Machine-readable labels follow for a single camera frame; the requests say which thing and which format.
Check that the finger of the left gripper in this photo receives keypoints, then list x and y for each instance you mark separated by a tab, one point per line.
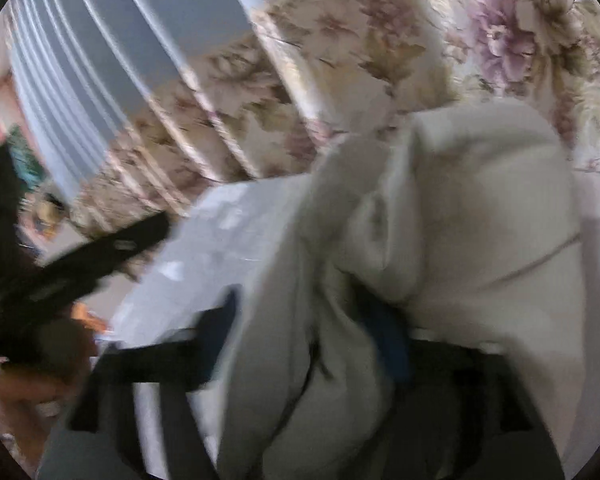
77	273
14	260

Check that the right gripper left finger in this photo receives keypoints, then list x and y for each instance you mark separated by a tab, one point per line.
97	437

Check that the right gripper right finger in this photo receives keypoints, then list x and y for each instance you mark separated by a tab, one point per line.
454	412

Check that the beige hooded jacket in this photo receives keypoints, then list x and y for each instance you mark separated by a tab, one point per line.
465	221

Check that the person's left hand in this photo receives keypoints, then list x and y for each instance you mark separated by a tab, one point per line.
24	429

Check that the grey patterned bed sheet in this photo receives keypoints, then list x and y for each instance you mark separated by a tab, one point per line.
225	238

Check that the blue floral curtain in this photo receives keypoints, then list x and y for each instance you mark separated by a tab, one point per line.
139	105

